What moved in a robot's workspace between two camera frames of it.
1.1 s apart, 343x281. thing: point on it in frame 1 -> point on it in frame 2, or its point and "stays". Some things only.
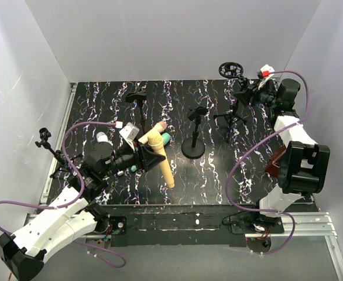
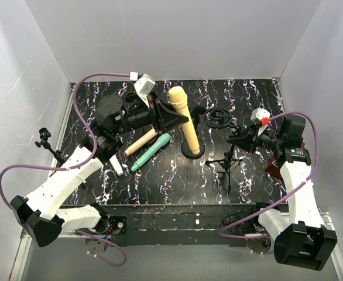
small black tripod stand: (65, 167) stays
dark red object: (271, 168) stays
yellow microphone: (155, 140) -> (178, 99)
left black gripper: (141, 158) -> (156, 114)
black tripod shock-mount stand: (234, 70) -> (220, 117)
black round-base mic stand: (194, 147) stays
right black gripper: (253, 93) -> (254, 140)
